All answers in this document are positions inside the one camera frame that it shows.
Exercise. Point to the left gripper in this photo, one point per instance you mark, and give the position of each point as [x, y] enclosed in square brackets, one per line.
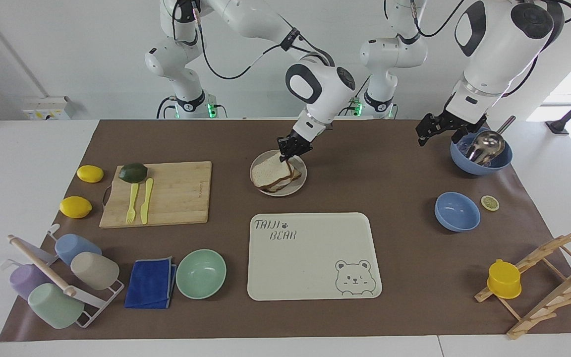
[461, 121]

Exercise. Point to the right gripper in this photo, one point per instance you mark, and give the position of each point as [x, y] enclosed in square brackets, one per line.
[299, 141]

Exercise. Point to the white bread slice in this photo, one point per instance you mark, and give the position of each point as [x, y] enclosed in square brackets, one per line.
[268, 171]

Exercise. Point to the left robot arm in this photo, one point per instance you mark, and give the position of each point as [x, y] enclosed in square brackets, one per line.
[493, 54]

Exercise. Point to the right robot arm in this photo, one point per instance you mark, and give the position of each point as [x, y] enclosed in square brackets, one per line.
[246, 17]

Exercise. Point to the round beige plate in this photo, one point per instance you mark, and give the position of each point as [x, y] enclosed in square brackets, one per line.
[301, 168]

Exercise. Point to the sandwich base with filling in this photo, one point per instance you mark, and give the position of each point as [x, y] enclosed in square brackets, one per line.
[290, 181]

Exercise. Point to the metal ladle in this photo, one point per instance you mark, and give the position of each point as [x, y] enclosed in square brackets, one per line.
[486, 145]

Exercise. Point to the large blue bowl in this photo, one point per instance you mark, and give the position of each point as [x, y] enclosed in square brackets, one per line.
[479, 167]

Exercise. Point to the small blue bowl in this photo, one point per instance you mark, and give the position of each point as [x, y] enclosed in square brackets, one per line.
[456, 212]

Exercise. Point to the cream tray with bear print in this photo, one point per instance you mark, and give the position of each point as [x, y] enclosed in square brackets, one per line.
[310, 258]

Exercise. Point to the wooden cutting board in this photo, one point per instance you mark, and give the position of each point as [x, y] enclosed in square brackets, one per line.
[181, 193]

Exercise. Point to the light green bowl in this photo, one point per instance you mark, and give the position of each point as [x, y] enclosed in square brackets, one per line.
[201, 274]

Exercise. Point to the yellow-green plastic knife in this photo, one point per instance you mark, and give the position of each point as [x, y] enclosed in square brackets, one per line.
[145, 203]

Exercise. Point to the yellow cup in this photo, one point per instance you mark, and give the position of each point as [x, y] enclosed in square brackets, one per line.
[504, 278]

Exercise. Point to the dark green avocado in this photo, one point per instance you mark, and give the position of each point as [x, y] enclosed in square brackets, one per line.
[133, 173]

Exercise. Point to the yellow-green plastic fork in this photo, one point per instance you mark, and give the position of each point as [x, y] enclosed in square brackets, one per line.
[132, 203]

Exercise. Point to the blue folded cloth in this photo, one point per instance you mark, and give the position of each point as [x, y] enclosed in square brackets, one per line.
[149, 282]

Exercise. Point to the wooden drying rack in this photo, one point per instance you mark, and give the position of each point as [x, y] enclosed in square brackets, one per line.
[548, 302]

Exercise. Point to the yellow lemon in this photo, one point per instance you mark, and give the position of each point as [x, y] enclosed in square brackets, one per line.
[89, 173]
[75, 207]

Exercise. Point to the beige cup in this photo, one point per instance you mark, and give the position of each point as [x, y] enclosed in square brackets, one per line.
[94, 270]

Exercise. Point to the light blue cup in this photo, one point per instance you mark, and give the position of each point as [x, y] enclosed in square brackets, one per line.
[77, 248]

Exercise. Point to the light green cup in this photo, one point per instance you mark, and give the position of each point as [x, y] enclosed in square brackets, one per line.
[55, 306]

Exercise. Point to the light purple cup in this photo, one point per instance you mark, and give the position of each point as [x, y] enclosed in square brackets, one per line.
[25, 280]

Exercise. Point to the white wall socket box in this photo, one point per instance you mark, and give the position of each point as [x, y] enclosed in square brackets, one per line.
[45, 109]

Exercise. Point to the white wall conduit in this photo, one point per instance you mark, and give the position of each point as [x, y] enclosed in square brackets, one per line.
[30, 74]

